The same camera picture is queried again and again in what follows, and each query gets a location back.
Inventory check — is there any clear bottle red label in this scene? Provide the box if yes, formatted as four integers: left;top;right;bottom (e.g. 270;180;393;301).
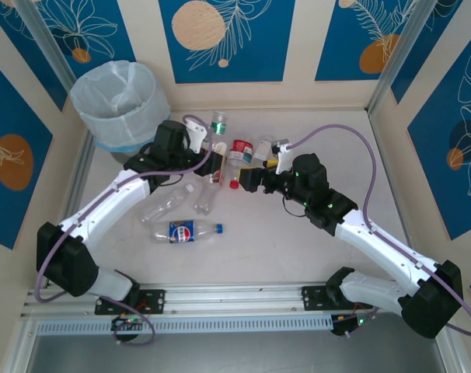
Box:
227;138;256;190

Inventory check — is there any clear plastic bottle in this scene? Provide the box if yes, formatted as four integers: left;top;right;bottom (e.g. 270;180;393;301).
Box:
194;179;221;217

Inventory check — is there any clear bottle white cap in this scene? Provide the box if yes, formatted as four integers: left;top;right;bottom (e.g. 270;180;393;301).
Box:
141;183;195;226

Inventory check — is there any bin with white liner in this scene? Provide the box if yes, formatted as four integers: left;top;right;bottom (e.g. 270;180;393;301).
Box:
69;60;173;153

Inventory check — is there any clear bottle green label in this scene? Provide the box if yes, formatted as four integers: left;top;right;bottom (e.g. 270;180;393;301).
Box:
210;110;229;137

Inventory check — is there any small clear bottle white label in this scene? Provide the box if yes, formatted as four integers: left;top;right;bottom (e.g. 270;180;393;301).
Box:
253;134;276;161

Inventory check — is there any Pepsi bottle blue cap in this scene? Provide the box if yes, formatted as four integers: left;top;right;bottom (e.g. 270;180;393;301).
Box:
148;219;225;246

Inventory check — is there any black mounting plate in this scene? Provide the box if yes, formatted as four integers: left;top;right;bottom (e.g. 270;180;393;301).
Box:
300;285;340;312
94;289;167;316

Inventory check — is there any small circuit board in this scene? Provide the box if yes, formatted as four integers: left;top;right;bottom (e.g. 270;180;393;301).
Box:
110;315;143;331
330;313;371;337

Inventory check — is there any grey metal panel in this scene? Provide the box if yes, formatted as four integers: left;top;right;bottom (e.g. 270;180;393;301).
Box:
25;333;445;373

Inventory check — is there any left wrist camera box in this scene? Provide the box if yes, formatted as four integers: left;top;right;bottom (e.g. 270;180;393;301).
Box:
182;113;210;155

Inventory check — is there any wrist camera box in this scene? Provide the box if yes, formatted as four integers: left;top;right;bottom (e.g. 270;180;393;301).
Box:
270;136;295;175
182;113;210;155

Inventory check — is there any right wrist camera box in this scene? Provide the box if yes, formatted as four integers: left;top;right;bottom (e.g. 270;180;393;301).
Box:
270;136;295;175

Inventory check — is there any purple cable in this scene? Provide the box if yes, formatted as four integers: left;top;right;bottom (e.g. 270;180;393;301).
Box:
33;113;214;347
288;123;471;337

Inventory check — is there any aluminium table edge rail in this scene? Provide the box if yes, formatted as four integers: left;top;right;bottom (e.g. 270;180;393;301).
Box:
66;130;96;234
368;112;412;242

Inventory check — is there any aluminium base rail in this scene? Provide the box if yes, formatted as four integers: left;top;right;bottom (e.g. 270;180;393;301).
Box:
23;283;380;316

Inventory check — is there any slotted white cable duct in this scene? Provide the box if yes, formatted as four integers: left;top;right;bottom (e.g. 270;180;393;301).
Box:
36;315;334;336

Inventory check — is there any aluminium frame post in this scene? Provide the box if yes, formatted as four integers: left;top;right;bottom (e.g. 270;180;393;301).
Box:
16;0;87;117
366;0;441;116

